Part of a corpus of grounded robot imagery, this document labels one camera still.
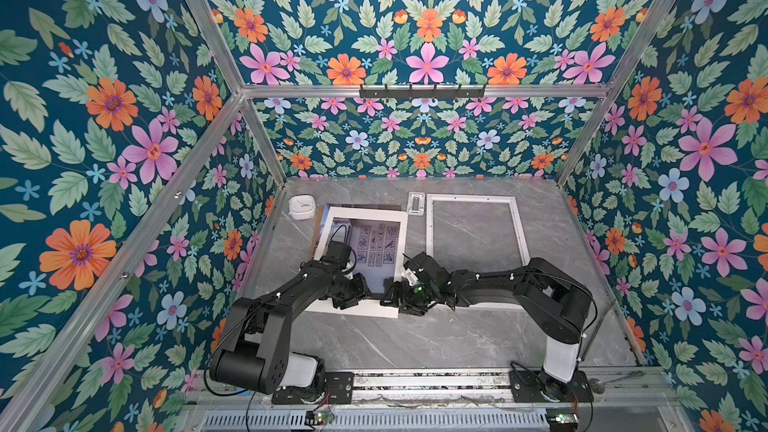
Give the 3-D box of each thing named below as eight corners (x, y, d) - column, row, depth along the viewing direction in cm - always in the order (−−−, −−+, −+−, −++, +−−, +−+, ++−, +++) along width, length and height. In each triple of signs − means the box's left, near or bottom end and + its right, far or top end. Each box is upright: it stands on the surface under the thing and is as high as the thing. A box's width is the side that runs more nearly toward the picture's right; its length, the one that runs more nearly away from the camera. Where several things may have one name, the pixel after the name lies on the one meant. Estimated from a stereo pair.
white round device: (287, 220, 109) (284, 214, 106) (293, 200, 115) (291, 194, 112) (314, 220, 109) (311, 214, 106) (319, 200, 115) (317, 194, 112)
